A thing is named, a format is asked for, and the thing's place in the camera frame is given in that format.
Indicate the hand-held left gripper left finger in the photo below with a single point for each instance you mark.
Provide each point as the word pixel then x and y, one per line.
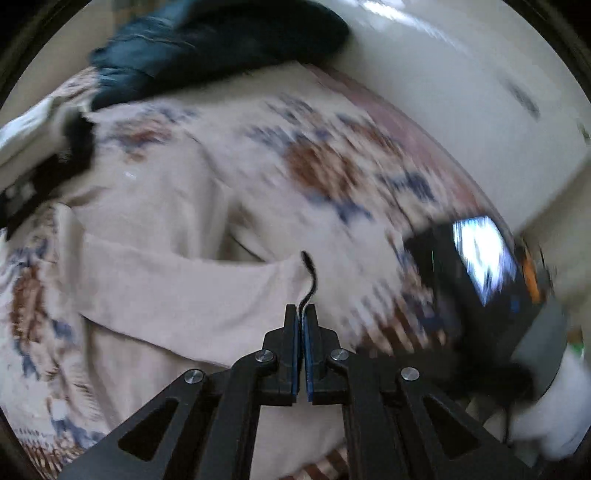
pixel 294 350

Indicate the black object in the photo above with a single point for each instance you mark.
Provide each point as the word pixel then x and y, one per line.
pixel 51 180

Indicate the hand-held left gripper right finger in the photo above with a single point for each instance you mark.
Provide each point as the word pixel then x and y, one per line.
pixel 308 350

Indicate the beige long-sleeved garment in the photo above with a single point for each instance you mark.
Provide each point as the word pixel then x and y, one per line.
pixel 175 258

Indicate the white cloth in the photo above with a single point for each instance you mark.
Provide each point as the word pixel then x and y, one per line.
pixel 25 131

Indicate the dark teal cloth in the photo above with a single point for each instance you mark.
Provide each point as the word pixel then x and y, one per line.
pixel 212 41

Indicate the patterned beige blanket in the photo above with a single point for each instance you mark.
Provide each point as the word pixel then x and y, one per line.
pixel 332 161

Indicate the person's right forearm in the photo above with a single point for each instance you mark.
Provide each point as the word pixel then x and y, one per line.
pixel 554 415

